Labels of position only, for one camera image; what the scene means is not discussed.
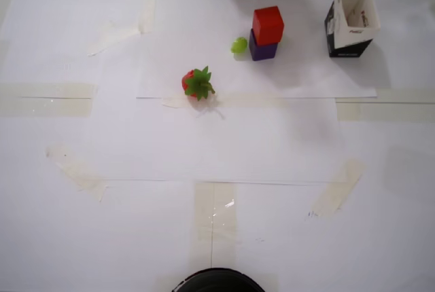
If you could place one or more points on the red toy strawberry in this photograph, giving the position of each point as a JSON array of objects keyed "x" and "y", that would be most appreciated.
[{"x": 198, "y": 83}]

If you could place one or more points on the clear glossy tape strip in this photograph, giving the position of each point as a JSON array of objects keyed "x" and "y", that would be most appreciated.
[
  {"x": 47, "y": 102},
  {"x": 215, "y": 207}
]

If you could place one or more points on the purple wooden cube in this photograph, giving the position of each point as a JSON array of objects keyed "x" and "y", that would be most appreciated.
[{"x": 263, "y": 52}]

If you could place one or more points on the white and black cardboard box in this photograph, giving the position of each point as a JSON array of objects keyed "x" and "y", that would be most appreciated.
[{"x": 350, "y": 49}]

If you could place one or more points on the red wooden cube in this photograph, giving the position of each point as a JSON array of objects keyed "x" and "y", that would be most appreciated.
[{"x": 268, "y": 25}]

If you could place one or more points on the green toy grape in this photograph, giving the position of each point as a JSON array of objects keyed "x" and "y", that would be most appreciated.
[{"x": 239, "y": 45}]

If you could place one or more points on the black round object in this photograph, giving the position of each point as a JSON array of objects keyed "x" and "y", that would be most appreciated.
[{"x": 217, "y": 282}]

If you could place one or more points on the beige masking tape strip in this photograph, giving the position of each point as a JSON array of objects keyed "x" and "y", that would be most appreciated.
[
  {"x": 384, "y": 110},
  {"x": 112, "y": 39},
  {"x": 78, "y": 173},
  {"x": 340, "y": 186}
]

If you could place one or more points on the white paper sheet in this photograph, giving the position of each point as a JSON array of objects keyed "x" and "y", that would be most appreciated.
[
  {"x": 238, "y": 142},
  {"x": 306, "y": 78}
]

